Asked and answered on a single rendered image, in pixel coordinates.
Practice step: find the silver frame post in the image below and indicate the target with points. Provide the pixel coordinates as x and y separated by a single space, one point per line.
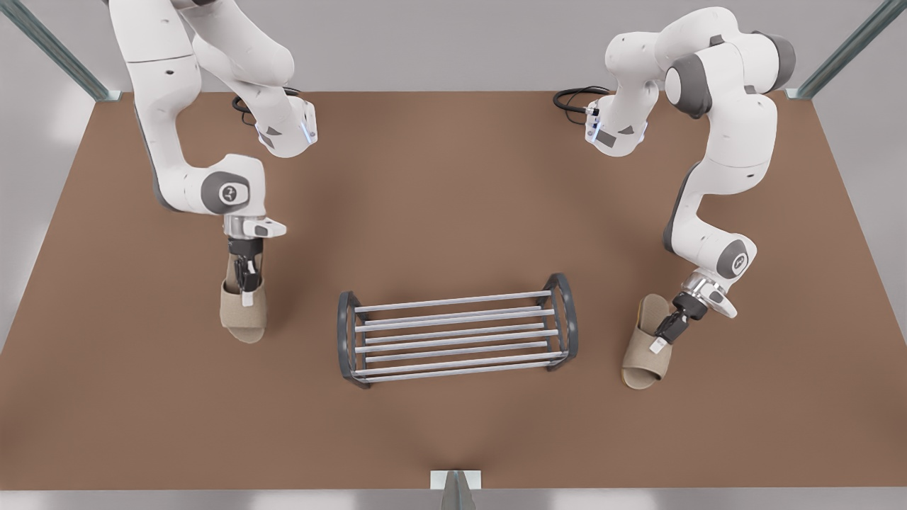
457 490
57 51
843 51

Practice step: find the grey metal shoe rack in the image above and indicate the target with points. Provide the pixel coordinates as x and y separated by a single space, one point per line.
457 330

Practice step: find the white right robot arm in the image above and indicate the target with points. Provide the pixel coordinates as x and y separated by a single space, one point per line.
168 92

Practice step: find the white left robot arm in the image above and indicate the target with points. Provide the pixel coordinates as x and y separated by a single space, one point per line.
730 120

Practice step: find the beige slipper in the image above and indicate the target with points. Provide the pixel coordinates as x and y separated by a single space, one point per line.
243 308
646 348

